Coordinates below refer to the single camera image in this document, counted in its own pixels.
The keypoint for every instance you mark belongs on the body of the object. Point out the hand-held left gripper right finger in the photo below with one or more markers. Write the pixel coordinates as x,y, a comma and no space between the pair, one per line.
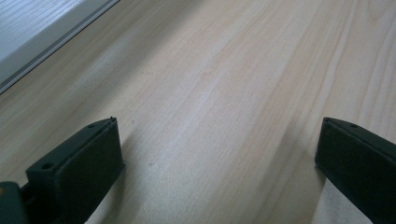
358,161

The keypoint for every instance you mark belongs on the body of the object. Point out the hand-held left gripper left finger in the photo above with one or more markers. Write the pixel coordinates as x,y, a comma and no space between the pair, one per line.
81,174

